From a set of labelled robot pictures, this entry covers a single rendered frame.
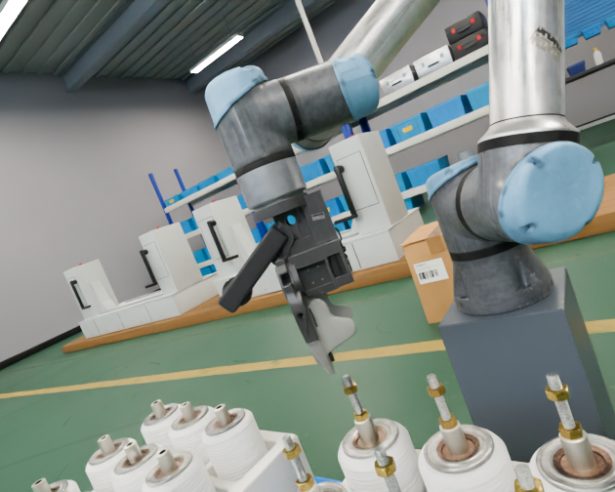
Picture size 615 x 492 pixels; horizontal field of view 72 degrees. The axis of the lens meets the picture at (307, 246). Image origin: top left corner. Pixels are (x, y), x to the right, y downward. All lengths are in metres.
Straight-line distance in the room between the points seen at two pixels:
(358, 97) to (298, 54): 9.48
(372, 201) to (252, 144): 1.95
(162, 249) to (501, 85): 3.27
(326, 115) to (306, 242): 0.15
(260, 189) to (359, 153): 1.93
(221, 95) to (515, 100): 0.35
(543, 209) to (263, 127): 0.33
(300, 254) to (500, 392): 0.41
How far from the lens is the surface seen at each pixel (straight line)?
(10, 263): 7.04
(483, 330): 0.71
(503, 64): 0.61
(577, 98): 8.46
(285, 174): 0.48
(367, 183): 2.39
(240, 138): 0.49
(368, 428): 0.58
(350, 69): 0.52
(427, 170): 4.97
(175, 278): 3.66
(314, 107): 0.50
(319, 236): 0.49
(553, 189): 0.56
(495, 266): 0.70
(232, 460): 0.81
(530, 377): 0.73
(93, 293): 4.88
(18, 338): 6.91
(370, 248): 2.41
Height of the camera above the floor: 0.56
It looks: 6 degrees down
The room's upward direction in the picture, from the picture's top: 21 degrees counter-clockwise
